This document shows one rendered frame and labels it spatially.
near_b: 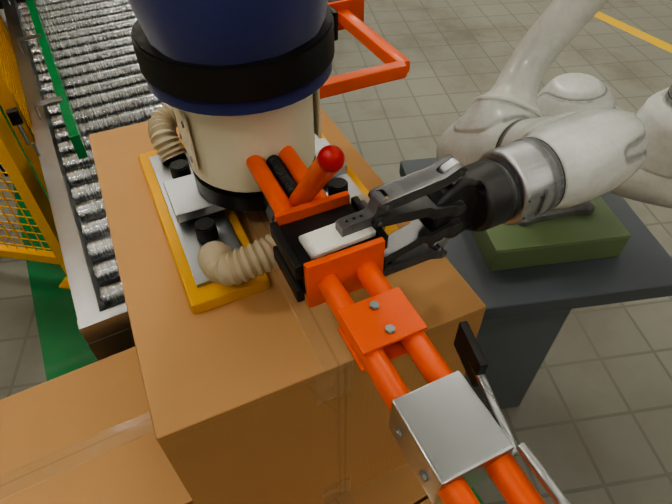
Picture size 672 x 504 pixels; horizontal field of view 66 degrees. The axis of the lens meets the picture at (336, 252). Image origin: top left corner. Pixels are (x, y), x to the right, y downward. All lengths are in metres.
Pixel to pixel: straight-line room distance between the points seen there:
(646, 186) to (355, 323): 0.79
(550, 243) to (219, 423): 0.79
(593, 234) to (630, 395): 0.93
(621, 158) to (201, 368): 0.52
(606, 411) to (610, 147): 1.40
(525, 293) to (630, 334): 1.09
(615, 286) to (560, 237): 0.15
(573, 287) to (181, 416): 0.85
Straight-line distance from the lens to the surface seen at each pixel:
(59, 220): 1.63
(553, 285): 1.17
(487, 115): 0.76
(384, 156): 2.68
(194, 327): 0.64
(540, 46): 0.81
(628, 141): 0.69
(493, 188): 0.57
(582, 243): 1.20
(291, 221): 0.53
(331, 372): 0.59
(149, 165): 0.87
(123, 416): 1.23
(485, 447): 0.41
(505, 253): 1.12
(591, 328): 2.14
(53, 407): 1.31
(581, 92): 1.09
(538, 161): 0.61
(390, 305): 0.46
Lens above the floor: 1.58
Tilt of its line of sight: 47 degrees down
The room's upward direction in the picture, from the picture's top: straight up
